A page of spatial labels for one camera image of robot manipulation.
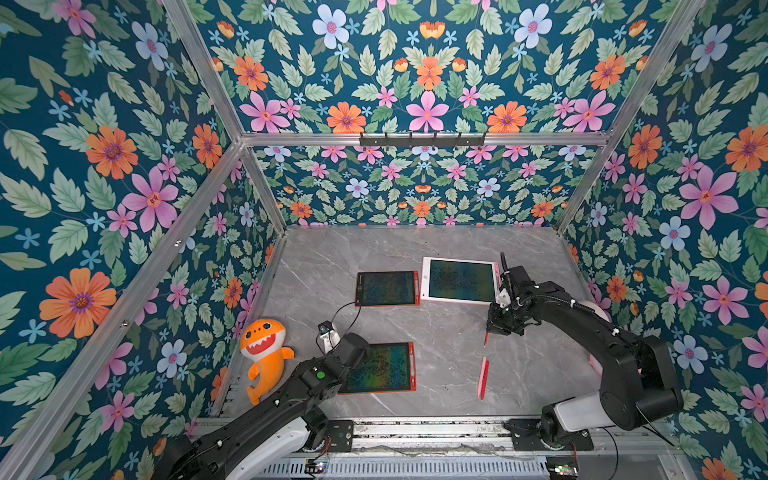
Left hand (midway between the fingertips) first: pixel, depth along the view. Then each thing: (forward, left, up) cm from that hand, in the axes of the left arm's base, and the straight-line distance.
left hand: (360, 351), depth 84 cm
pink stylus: (-10, -34, -4) cm, 36 cm away
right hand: (+4, -39, +3) cm, 39 cm away
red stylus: (0, -36, +2) cm, 37 cm away
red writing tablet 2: (+23, -9, -3) cm, 25 cm away
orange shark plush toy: (+3, +26, +5) cm, 27 cm away
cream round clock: (+4, -68, +7) cm, 69 cm away
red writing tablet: (-4, -6, -4) cm, 8 cm away
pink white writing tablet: (+24, -34, -4) cm, 42 cm away
